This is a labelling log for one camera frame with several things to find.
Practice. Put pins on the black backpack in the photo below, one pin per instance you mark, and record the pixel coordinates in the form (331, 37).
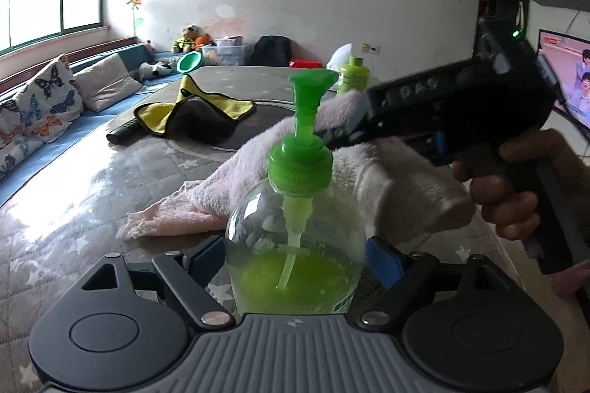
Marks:
(271, 51)

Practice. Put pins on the colourful pinwheel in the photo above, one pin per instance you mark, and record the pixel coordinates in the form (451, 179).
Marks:
(137, 1)

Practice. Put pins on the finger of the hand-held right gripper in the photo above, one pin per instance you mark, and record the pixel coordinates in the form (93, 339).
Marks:
(348, 128)

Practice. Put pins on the black remote control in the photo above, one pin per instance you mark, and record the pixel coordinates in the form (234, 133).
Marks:
(120, 133)

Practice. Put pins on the pale pink towel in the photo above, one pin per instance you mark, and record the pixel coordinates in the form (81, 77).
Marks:
(392, 176)

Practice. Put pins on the green plastic basin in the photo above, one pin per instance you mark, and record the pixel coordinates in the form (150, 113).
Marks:
(190, 62)

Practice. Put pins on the white pillow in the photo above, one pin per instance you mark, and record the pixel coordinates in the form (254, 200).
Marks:
(108, 84)

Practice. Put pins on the green plastic bottle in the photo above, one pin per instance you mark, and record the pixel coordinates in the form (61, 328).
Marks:
(352, 75)

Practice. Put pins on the white wall socket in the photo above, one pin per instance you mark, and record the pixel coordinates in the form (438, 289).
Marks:
(370, 48)

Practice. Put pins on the small pink plush toy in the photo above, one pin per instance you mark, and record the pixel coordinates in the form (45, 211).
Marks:
(149, 46)

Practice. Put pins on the television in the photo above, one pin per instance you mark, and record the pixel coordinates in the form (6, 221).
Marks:
(569, 70)

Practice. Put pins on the yellow and grey cloth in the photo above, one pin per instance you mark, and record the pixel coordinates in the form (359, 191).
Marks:
(203, 116)

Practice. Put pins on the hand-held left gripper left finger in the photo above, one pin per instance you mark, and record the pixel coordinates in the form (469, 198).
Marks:
(209, 257)

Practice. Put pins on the red box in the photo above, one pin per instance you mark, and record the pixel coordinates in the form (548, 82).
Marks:
(305, 63)

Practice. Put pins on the blue sofa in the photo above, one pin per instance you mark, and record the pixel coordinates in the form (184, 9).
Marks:
(27, 185)

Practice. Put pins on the grey star print tablecloth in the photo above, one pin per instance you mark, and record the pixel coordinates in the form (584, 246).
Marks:
(92, 199)

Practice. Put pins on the clear pump bottle green soap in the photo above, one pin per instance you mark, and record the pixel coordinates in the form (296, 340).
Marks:
(299, 167)

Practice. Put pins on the stuffed teddy bear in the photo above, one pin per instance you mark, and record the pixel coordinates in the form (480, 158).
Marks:
(185, 40)

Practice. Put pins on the white plastic bag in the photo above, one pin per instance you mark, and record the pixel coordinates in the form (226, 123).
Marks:
(339, 56)

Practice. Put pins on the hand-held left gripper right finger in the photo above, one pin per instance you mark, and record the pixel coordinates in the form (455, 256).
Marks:
(382, 261)

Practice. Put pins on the clear plastic storage box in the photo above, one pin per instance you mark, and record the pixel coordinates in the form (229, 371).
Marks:
(228, 52)

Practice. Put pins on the orange stuffed toy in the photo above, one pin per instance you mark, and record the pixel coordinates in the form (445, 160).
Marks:
(205, 40)

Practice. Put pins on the black and white plush toy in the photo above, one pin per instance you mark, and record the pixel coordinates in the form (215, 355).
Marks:
(154, 70)

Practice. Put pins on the person's right hand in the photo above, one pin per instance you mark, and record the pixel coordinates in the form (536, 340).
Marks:
(511, 208)

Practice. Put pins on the butterfly print pillow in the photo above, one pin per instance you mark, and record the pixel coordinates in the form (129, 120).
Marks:
(50, 98)
(16, 144)

